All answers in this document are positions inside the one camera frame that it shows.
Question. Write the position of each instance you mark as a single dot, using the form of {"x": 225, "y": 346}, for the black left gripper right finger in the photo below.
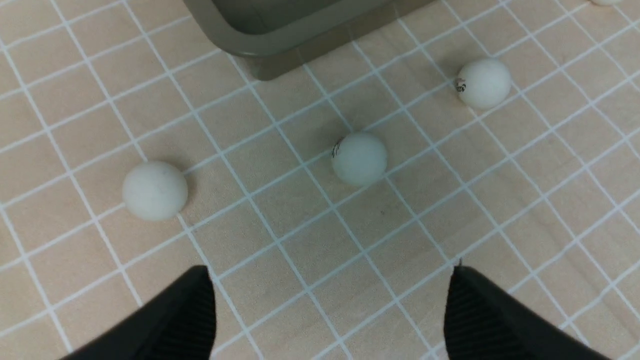
{"x": 483, "y": 322}

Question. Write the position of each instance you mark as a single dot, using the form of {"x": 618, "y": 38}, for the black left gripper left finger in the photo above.
{"x": 180, "y": 323}

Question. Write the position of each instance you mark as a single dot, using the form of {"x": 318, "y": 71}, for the olive green plastic bin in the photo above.
{"x": 274, "y": 37}

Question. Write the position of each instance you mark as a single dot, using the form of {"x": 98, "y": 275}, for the beige checkered tablecloth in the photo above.
{"x": 540, "y": 193}

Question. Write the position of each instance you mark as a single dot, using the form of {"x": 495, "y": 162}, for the white ping-pong ball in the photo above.
{"x": 483, "y": 84}
{"x": 359, "y": 159}
{"x": 606, "y": 3}
{"x": 155, "y": 191}

